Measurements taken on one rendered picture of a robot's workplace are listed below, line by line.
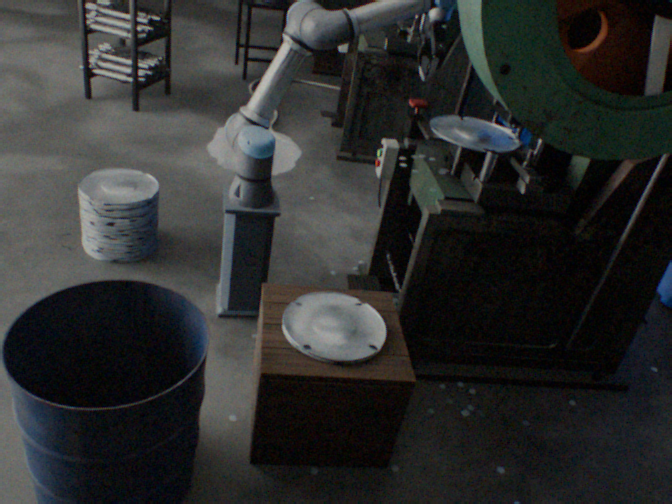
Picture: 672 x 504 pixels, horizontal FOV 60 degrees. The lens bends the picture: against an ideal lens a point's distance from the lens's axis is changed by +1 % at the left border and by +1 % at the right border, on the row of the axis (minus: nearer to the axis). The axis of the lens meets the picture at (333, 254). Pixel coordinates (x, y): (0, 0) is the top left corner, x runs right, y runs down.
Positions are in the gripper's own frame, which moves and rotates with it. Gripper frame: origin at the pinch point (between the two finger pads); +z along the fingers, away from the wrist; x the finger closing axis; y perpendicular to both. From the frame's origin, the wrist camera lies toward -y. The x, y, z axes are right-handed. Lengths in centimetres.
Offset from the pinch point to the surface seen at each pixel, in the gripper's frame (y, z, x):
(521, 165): -49, 9, -21
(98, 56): 169, 59, 153
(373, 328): -83, 48, 23
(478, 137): -37.8, 5.8, -10.0
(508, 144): -39.1, 6.4, -19.8
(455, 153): -36.0, 12.6, -4.9
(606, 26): -72, -36, -17
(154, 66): 163, 59, 119
